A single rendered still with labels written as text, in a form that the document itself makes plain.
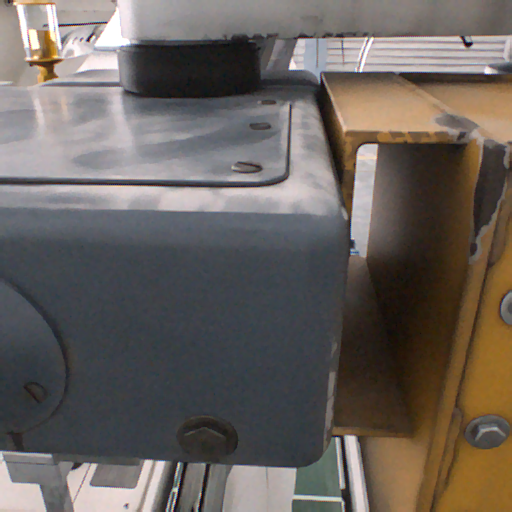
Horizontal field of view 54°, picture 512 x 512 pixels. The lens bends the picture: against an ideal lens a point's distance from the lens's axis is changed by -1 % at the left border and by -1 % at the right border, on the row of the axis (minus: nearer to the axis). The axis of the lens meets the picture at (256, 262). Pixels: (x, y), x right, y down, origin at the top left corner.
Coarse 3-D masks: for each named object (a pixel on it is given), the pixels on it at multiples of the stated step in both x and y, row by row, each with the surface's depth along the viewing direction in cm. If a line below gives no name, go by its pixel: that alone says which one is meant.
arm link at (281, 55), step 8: (280, 40) 92; (288, 40) 92; (296, 40) 95; (280, 48) 91; (288, 48) 93; (272, 56) 91; (280, 56) 91; (288, 56) 93; (272, 64) 90; (280, 64) 91; (288, 64) 94
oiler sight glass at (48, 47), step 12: (24, 12) 35; (36, 12) 35; (48, 12) 36; (24, 24) 36; (36, 24) 36; (48, 24) 36; (24, 36) 36; (36, 36) 36; (48, 36) 36; (36, 48) 36; (48, 48) 37
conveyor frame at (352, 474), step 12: (348, 444) 126; (348, 456) 125; (156, 468) 119; (168, 468) 124; (348, 468) 125; (156, 480) 116; (168, 480) 124; (348, 480) 124; (360, 480) 116; (156, 492) 113; (168, 492) 125; (348, 492) 123; (360, 492) 113; (144, 504) 110; (156, 504) 113; (168, 504) 115; (348, 504) 122; (360, 504) 110
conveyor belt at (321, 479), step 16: (336, 448) 129; (320, 464) 125; (336, 464) 125; (176, 480) 120; (304, 480) 120; (320, 480) 120; (336, 480) 120; (304, 496) 116; (320, 496) 116; (336, 496) 116
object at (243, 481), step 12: (240, 468) 63; (252, 468) 66; (264, 468) 72; (276, 468) 73; (228, 480) 52; (240, 480) 62; (252, 480) 72; (264, 480) 72; (276, 480) 73; (288, 480) 79; (228, 492) 52; (240, 492) 60; (252, 492) 72; (264, 492) 72; (276, 492) 74; (288, 492) 80; (228, 504) 52; (240, 504) 72; (252, 504) 72; (264, 504) 73; (276, 504) 75; (288, 504) 81
